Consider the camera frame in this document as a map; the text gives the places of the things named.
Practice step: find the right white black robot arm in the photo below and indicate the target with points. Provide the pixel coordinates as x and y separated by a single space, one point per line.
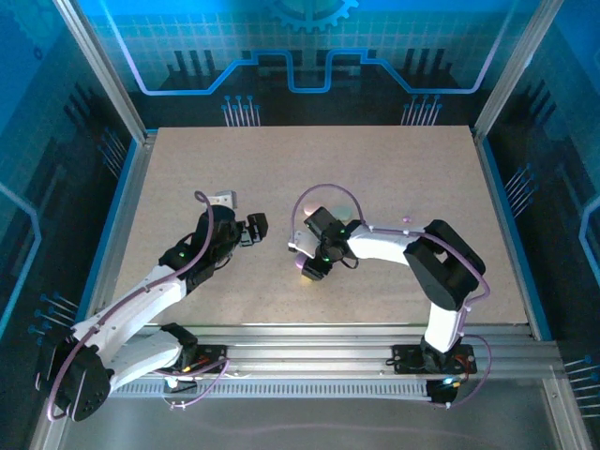
384 246

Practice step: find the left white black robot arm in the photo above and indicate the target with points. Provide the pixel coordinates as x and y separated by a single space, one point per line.
140 300

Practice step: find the left small control box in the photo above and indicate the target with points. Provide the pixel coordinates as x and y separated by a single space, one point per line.
180 385

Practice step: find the small control box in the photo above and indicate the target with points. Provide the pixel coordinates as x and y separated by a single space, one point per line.
443 391
180 385

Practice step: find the right small control box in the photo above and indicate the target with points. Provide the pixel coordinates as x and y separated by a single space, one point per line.
443 391

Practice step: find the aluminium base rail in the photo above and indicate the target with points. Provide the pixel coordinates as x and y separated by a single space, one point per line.
309 351

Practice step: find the left table side rail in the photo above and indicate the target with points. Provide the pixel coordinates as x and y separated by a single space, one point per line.
115 225

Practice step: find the table side rail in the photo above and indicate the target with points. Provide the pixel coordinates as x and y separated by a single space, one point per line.
486 161
115 225

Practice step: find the left black mount plate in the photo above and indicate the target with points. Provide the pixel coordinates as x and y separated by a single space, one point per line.
213 350

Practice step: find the black mount plate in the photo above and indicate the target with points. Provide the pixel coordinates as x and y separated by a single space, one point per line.
213 350
403 358

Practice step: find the right black mount plate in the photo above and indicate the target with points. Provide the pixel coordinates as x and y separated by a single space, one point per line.
403 358

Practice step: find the grey metal base plate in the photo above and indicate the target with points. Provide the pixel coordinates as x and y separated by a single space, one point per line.
304 417

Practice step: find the right table side rail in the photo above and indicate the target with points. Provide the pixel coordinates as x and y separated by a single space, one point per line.
486 161

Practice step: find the left aluminium frame post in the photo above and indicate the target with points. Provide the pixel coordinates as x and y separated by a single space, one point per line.
105 70

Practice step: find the aluminium frame post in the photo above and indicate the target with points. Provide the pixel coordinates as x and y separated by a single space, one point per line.
515 70
105 70

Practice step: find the right aluminium frame post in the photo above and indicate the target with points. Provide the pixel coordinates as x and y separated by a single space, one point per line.
515 70

